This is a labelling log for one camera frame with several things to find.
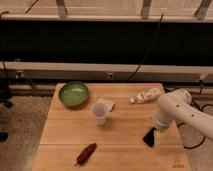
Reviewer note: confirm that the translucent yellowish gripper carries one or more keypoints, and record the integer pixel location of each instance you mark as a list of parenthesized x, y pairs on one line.
[(159, 137)]

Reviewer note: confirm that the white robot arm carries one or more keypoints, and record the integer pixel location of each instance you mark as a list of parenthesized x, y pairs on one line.
[(177, 105)]

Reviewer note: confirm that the white ceramic cup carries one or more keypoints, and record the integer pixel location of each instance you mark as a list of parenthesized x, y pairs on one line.
[(100, 112)]

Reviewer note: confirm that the crumpled white plastic bottle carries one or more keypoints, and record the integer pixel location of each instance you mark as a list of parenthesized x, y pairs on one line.
[(145, 96)]

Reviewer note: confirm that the green bowl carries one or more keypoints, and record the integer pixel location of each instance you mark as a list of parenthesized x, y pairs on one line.
[(73, 94)]

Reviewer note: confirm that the black equipment at left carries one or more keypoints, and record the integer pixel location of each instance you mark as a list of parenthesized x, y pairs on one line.
[(5, 96)]

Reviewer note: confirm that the grey metal rail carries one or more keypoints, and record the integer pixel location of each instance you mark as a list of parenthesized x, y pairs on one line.
[(110, 72)]

